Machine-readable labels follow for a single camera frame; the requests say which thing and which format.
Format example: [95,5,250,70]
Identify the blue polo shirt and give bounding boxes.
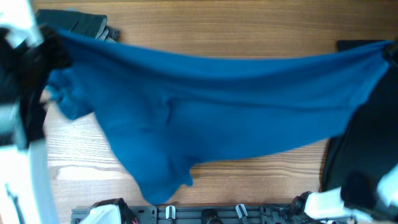
[48,31,390,204]

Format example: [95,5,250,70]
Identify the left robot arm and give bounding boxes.
[1,1,70,223]

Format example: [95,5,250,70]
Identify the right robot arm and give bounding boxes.
[273,42,397,223]

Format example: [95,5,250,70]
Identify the grey folded garment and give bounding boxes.
[95,18,120,42]

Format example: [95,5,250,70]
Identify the dark green folded garment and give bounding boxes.
[36,9,108,39]

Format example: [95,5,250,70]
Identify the black garment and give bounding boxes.
[320,39,398,200]

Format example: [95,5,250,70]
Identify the left white rail clip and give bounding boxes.
[165,205,176,220]

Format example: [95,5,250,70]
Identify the white rail clip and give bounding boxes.
[165,205,176,220]
[235,203,249,224]

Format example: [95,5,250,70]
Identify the right white rail clip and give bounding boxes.
[235,203,249,224]

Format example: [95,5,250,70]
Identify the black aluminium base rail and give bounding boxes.
[70,203,355,224]

